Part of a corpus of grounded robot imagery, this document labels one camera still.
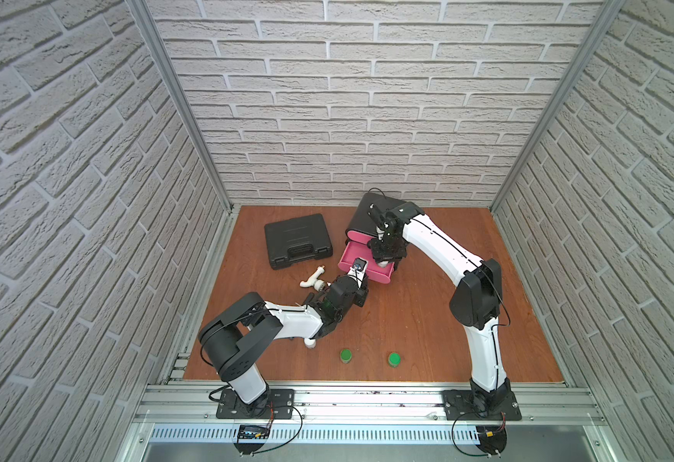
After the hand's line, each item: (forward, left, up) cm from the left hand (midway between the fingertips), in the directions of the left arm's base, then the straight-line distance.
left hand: (356, 266), depth 90 cm
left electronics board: (-44, +28, -13) cm, 53 cm away
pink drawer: (+7, 0, -1) cm, 7 cm away
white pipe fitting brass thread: (-1, +14, -7) cm, 16 cm away
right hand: (+2, -9, +2) cm, 10 cm away
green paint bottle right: (-26, -10, -8) cm, 29 cm away
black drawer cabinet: (+16, -1, +7) cm, 18 cm away
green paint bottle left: (-25, +3, -8) cm, 26 cm away
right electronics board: (-45, -33, -10) cm, 57 cm away
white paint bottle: (-22, +14, -7) cm, 27 cm away
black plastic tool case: (+16, +21, -7) cm, 28 cm away
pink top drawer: (+8, -1, +6) cm, 10 cm away
